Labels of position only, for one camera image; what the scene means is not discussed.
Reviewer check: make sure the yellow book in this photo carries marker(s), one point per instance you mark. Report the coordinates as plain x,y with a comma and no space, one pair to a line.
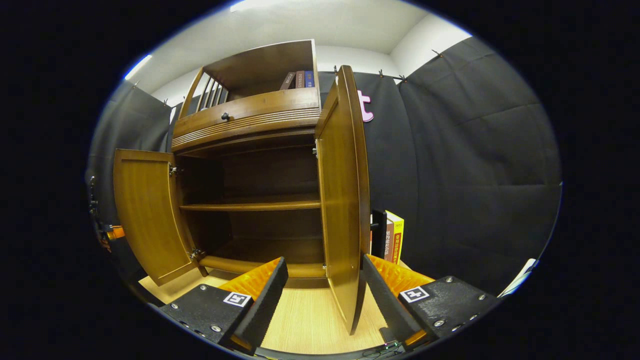
398,235

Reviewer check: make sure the wooden double-door shoe cabinet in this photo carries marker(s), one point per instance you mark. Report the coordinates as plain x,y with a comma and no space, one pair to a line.
250,132

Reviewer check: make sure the wooden shoe cabinet door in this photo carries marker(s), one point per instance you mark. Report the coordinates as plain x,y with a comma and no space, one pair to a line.
340,200
147,215

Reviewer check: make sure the brown spine book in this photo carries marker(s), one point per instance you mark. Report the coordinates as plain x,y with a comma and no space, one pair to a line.
390,242

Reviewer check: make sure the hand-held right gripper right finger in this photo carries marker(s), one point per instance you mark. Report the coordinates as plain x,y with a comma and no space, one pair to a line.
385,302

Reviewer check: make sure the small ceiling light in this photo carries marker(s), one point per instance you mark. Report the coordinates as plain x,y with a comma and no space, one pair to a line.
138,66

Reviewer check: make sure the maroon book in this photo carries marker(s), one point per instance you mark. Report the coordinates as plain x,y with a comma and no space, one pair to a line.
299,79

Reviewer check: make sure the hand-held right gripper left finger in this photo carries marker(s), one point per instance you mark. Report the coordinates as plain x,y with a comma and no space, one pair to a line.
265,305

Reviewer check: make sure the wooden cabinet drawer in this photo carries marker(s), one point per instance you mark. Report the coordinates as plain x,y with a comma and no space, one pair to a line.
270,107

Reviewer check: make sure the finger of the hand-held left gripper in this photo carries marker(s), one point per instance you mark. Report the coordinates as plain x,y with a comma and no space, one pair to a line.
116,233

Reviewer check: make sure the blue book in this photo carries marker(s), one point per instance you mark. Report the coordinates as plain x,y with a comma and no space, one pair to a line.
309,79

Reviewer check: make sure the black backdrop cloth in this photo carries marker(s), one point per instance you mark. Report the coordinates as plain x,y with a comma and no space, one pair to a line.
475,175

